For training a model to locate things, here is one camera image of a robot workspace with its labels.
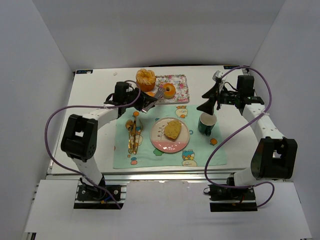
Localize silver metal tongs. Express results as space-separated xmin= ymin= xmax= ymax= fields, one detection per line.
xmin=141 ymin=87 xmax=165 ymax=113

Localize gold knife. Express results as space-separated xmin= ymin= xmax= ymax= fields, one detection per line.
xmin=132 ymin=116 xmax=137 ymax=154

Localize dark green mug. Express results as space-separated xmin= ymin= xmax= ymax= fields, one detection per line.
xmin=198 ymin=112 xmax=217 ymax=137

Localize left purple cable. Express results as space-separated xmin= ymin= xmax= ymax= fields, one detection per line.
xmin=44 ymin=79 xmax=141 ymax=210

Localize gold spoon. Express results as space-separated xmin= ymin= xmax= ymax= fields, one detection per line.
xmin=125 ymin=119 xmax=133 ymax=154

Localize floral rectangular tray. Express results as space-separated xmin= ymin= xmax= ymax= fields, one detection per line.
xmin=138 ymin=74 xmax=190 ymax=105

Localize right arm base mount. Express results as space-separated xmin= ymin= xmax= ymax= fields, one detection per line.
xmin=207 ymin=184 xmax=258 ymax=213

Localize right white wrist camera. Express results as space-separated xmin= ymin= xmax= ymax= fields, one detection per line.
xmin=212 ymin=70 xmax=226 ymax=88

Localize orange bundt cake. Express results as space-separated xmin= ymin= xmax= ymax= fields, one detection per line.
xmin=135 ymin=68 xmax=156 ymax=92

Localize glazed ring donut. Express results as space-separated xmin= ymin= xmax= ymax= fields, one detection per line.
xmin=162 ymin=83 xmax=176 ymax=99

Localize green cartoon placemat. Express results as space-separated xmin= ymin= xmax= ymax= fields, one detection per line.
xmin=113 ymin=104 xmax=224 ymax=169

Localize brown bread slice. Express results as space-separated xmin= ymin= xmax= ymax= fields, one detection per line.
xmin=164 ymin=120 xmax=182 ymax=140

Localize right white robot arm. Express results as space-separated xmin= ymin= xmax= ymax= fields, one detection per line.
xmin=197 ymin=71 xmax=298 ymax=189

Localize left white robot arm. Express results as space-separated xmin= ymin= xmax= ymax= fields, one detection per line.
xmin=60 ymin=80 xmax=161 ymax=193

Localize small round bun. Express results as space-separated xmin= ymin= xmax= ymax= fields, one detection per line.
xmin=146 ymin=91 xmax=155 ymax=97

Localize pink white ceramic plate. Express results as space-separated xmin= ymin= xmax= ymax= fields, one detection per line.
xmin=149 ymin=117 xmax=190 ymax=154

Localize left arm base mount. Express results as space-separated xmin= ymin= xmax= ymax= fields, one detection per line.
xmin=73 ymin=184 xmax=127 ymax=210

